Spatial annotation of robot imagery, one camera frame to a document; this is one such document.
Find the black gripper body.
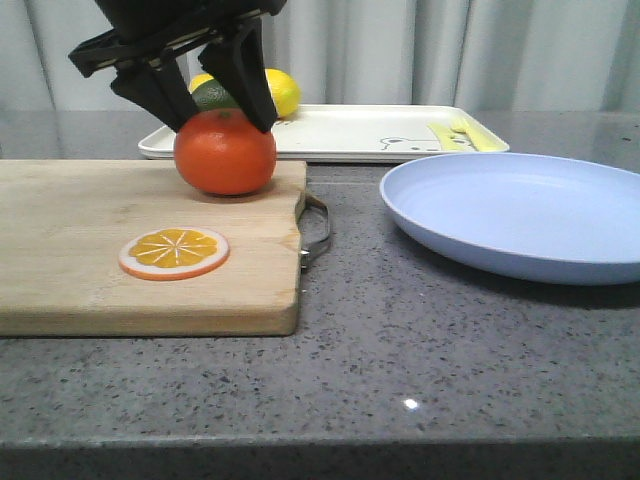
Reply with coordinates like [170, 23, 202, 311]
[69, 1, 285, 78]

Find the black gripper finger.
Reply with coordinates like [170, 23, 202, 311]
[198, 23, 278, 132]
[111, 62, 199, 132]

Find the orange mandarin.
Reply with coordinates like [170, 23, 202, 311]
[173, 108, 277, 195]

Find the light blue plate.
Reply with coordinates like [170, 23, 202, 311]
[380, 153, 639, 286]

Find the white rectangular tray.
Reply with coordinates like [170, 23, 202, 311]
[137, 103, 511, 165]

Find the yellow lemon left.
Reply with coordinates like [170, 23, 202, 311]
[188, 73, 213, 93]

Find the yellow lemon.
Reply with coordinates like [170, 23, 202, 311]
[188, 73, 213, 93]
[265, 68, 301, 118]

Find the green lime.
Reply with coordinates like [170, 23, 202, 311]
[192, 80, 239, 112]

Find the yellow lemon right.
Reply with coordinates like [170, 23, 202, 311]
[265, 68, 301, 118]

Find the wooden cutting board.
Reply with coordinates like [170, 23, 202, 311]
[1, 159, 306, 337]

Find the orange slice toy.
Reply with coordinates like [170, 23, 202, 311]
[118, 227, 231, 281]

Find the yellow plastic knife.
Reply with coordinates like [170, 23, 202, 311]
[428, 123, 465, 152]

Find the yellow plastic fork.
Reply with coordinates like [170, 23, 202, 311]
[451, 118, 500, 152]

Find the grey curtain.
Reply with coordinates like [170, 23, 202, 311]
[1, 1, 639, 112]

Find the metal cutting board handle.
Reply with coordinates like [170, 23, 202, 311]
[300, 193, 332, 272]

